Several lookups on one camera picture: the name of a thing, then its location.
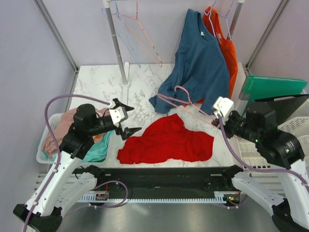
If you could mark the white cable duct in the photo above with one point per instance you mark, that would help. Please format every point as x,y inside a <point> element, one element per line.
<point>93,197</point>

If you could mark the green binder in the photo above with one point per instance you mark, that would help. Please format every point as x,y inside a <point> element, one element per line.
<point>259,87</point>

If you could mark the pink printed t shirt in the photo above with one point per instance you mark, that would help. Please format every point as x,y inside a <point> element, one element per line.
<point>64,125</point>

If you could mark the mint green t shirt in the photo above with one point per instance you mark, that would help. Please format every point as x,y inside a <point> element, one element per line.
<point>97,153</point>

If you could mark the pink wire hanger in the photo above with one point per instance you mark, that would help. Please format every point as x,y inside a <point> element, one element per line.
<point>171,100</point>
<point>136,32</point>

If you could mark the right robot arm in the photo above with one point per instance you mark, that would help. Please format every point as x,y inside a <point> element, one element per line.
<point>283,151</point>

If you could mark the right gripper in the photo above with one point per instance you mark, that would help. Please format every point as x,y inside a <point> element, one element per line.
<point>216,121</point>

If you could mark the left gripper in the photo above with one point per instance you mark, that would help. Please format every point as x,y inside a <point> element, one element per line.
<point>127,132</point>

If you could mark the aluminium frame post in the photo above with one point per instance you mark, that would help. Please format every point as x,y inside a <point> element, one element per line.
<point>267,32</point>
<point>56,33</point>

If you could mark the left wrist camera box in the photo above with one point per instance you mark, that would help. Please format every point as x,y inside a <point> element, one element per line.
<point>118,115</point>

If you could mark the aluminium frame post left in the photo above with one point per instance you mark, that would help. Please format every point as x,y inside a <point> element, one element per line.
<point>56,33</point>

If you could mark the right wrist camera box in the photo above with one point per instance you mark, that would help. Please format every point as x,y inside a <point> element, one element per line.
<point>223,106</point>

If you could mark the light blue wire hanger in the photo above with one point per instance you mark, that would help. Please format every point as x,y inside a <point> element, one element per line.
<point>127,44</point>

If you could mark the white slotted tray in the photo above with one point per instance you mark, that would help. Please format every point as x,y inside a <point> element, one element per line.
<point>296,126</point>

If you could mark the black binder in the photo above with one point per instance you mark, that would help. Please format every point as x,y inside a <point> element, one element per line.
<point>285,104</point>

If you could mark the red t shirt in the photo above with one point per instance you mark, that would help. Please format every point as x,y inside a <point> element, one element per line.
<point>167,138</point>

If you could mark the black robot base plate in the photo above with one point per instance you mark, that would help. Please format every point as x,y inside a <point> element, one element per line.
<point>174,182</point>

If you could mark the orange t shirt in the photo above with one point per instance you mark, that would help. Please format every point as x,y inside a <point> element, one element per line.
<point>229,54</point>

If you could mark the white plastic laundry basket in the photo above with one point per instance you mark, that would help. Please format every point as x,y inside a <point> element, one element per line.
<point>53,122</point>

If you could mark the blue t shirt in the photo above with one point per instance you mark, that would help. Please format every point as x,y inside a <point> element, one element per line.
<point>200,71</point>

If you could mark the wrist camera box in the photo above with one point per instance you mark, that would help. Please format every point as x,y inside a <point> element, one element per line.
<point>118,115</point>
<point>223,106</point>

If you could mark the aluminium frame post right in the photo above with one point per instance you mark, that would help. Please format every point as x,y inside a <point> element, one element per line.
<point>267,32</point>

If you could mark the blue hanger holding shirts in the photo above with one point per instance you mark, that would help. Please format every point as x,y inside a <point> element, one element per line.
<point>211,19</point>

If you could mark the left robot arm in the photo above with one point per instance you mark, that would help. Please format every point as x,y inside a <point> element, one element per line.
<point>47,207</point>

